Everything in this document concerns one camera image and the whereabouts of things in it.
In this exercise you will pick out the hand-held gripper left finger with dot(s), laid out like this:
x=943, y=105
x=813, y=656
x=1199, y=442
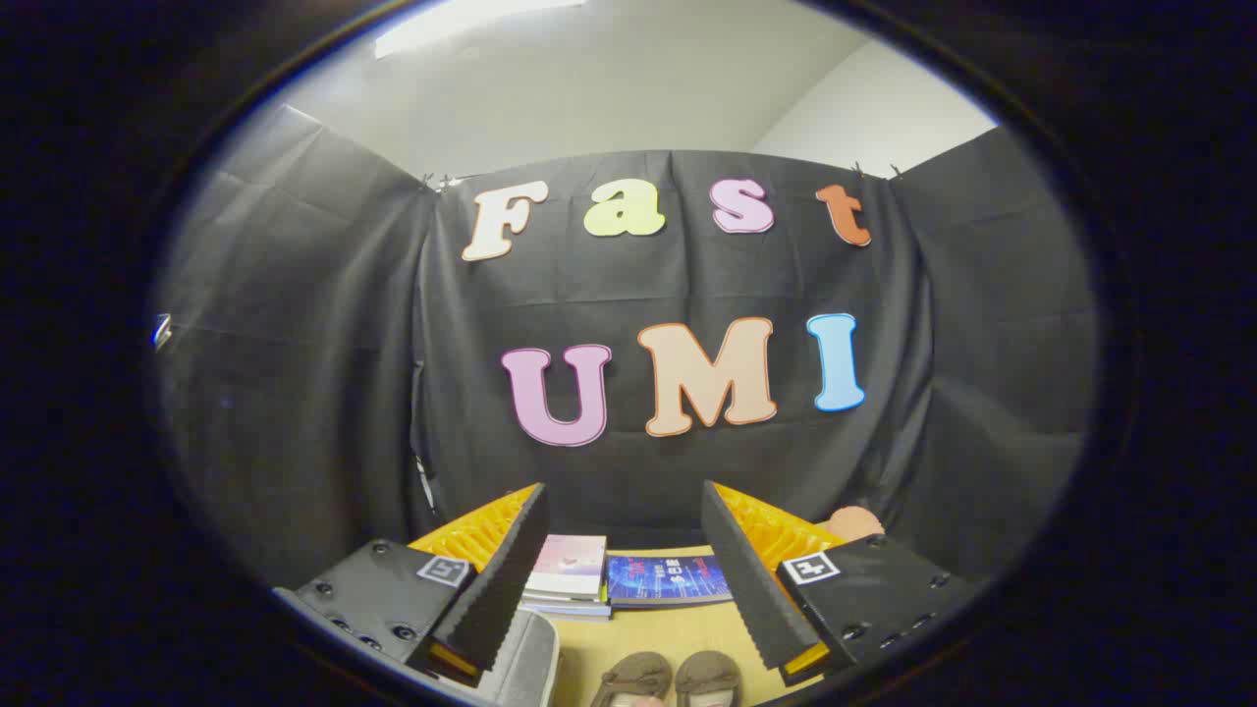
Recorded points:
x=496, y=579

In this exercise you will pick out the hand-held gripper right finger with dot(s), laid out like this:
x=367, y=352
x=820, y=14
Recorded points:
x=751, y=579

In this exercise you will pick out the grey fabric storage box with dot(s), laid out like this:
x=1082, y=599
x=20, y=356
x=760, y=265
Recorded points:
x=525, y=658

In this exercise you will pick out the brown fuzzy shoe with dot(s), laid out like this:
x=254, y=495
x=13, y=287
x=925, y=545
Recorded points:
x=709, y=674
x=638, y=676

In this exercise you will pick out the pink cover book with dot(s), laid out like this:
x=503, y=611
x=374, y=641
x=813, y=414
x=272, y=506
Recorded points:
x=570, y=565

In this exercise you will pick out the blue cover book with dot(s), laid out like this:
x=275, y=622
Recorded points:
x=668, y=579

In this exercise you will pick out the pale blue book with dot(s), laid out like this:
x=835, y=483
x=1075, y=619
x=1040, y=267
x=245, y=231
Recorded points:
x=574, y=610

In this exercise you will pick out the orange plush toy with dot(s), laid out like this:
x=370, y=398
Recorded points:
x=852, y=522

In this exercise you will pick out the black backdrop cloth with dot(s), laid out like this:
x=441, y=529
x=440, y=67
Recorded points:
x=314, y=393

